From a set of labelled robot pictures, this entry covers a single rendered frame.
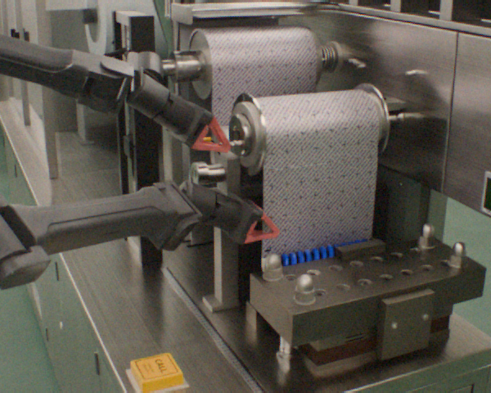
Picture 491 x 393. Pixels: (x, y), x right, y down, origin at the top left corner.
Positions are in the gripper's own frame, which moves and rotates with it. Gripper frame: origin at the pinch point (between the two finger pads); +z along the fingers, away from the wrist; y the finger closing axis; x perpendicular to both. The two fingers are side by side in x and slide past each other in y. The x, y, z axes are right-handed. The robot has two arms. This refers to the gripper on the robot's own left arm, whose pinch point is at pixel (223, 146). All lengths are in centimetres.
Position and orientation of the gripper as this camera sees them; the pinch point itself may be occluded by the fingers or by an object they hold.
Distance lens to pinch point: 124.0
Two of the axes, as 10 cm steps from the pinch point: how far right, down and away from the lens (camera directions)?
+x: 5.4, -8.4, -0.2
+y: 4.3, 2.9, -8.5
